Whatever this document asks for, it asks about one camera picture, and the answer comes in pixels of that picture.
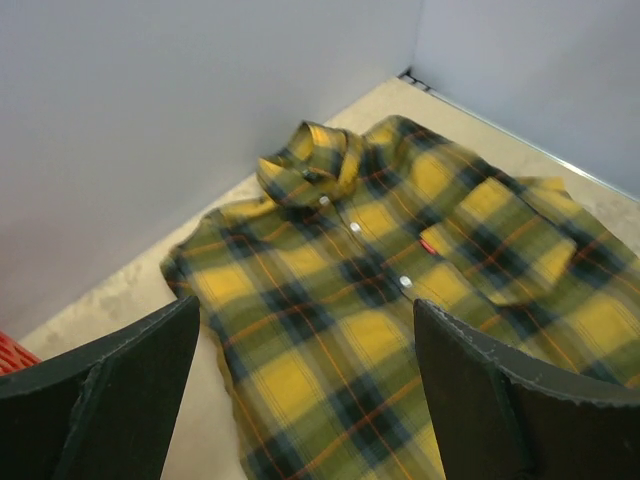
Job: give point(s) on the yellow plaid shirt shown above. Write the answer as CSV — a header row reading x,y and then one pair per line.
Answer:
x,y
308,292

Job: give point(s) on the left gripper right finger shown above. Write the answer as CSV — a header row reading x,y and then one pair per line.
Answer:
x,y
499,413

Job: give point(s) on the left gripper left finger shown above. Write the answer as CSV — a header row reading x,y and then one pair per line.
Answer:
x,y
104,410

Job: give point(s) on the red plastic shopping basket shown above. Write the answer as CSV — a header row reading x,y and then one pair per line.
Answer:
x,y
14,357

